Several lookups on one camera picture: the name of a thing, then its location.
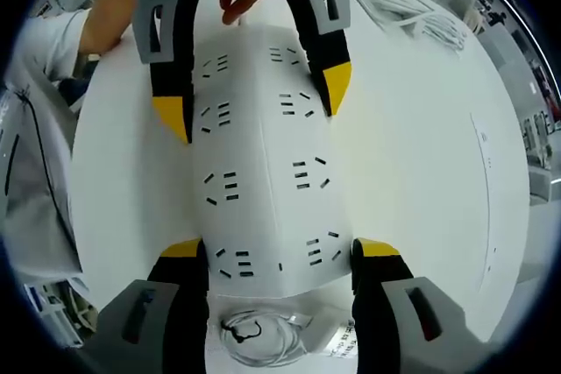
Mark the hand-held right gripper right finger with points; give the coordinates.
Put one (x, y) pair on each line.
(381, 304)

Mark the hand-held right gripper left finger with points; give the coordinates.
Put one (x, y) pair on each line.
(175, 326)

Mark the white power strip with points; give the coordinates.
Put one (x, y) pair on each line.
(263, 172)

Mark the person's white shirt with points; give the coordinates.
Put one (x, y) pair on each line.
(52, 41)

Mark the white desk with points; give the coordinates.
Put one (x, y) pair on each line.
(416, 150)

